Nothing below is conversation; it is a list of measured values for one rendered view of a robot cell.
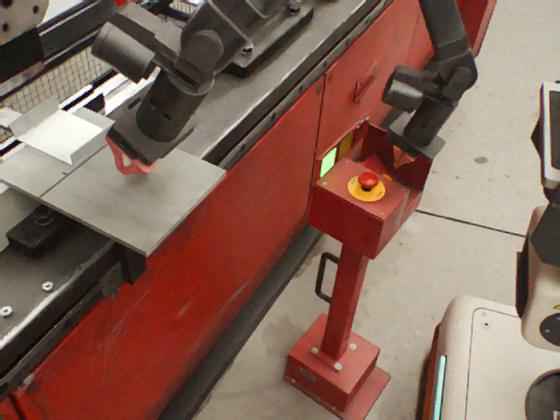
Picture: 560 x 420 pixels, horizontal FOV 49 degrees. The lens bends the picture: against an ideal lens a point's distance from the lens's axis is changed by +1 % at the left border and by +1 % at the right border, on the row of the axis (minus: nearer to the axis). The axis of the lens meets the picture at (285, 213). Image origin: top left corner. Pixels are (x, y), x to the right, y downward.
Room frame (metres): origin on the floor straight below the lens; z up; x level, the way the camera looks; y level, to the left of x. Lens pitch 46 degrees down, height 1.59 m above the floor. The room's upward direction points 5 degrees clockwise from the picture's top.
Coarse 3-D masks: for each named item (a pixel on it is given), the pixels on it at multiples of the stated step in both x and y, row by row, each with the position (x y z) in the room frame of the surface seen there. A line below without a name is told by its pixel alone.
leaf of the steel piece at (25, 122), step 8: (40, 104) 0.72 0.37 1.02; (48, 104) 0.73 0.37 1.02; (56, 104) 0.74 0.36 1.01; (32, 112) 0.70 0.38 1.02; (40, 112) 0.71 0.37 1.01; (48, 112) 0.72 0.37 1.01; (16, 120) 0.68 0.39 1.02; (24, 120) 0.69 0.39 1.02; (32, 120) 0.70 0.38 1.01; (40, 120) 0.71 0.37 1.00; (16, 128) 0.67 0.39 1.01; (24, 128) 0.68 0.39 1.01; (16, 136) 0.67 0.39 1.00
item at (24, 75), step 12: (24, 36) 0.70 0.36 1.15; (36, 36) 0.72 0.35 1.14; (0, 48) 0.67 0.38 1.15; (12, 48) 0.68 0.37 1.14; (24, 48) 0.70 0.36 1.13; (36, 48) 0.71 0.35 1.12; (0, 60) 0.66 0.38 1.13; (12, 60) 0.68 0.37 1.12; (24, 60) 0.69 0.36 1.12; (36, 60) 0.71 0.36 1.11; (0, 72) 0.66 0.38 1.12; (12, 72) 0.67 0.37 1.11; (24, 72) 0.70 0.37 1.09; (36, 72) 0.71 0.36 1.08; (0, 84) 0.65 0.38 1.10; (12, 84) 0.68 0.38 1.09
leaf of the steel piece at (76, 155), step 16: (64, 112) 0.73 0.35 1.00; (32, 128) 0.69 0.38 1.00; (48, 128) 0.69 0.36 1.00; (64, 128) 0.70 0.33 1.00; (80, 128) 0.70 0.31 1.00; (96, 128) 0.70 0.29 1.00; (32, 144) 0.65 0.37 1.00; (48, 144) 0.66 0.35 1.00; (64, 144) 0.66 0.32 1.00; (80, 144) 0.66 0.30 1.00; (96, 144) 0.66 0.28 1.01; (64, 160) 0.63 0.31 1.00; (80, 160) 0.63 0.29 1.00
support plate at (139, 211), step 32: (32, 160) 0.62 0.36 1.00; (96, 160) 0.64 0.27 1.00; (128, 160) 0.64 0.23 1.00; (160, 160) 0.65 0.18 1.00; (192, 160) 0.65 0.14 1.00; (32, 192) 0.56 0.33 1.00; (64, 192) 0.57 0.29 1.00; (96, 192) 0.57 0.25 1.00; (128, 192) 0.58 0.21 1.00; (160, 192) 0.58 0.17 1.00; (192, 192) 0.59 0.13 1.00; (96, 224) 0.52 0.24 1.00; (128, 224) 0.52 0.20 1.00; (160, 224) 0.53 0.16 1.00
